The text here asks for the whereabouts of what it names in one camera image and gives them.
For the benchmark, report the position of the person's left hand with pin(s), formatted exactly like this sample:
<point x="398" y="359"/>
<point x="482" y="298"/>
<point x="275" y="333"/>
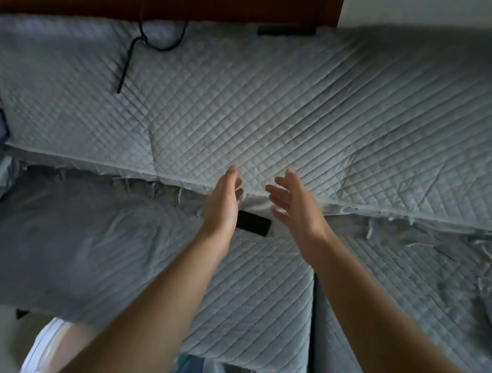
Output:
<point x="220" y="211"/>

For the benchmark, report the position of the person's right hand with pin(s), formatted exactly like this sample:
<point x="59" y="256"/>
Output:
<point x="299" y="215"/>

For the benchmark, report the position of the person's right thumb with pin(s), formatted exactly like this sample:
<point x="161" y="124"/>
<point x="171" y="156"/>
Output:
<point x="280" y="214"/>

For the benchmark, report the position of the person's left fingers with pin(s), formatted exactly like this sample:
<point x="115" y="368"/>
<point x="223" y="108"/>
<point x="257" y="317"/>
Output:
<point x="232" y="180"/>

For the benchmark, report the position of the person's left forearm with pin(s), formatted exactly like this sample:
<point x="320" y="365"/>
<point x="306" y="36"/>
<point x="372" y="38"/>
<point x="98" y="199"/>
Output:
<point x="159" y="306"/>

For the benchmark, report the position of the person's right forearm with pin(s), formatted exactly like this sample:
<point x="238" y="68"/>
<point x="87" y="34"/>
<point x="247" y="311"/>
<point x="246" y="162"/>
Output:
<point x="370" y="316"/>

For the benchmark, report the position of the grey quilted backrest cover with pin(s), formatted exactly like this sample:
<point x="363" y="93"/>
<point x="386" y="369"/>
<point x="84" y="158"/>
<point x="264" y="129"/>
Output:
<point x="298" y="109"/>

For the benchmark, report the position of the blue patterned cloth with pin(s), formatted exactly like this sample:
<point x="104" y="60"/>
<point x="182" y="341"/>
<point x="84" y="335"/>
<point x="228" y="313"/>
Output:
<point x="199" y="369"/>

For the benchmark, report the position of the person's leg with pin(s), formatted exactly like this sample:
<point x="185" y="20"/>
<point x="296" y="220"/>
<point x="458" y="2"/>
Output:
<point x="78" y="342"/>

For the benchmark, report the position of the person's white garment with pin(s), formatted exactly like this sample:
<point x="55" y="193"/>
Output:
<point x="43" y="346"/>

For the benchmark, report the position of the brown wooden sofa frame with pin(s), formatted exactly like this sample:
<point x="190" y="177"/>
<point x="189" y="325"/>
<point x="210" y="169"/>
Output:
<point x="221" y="6"/>

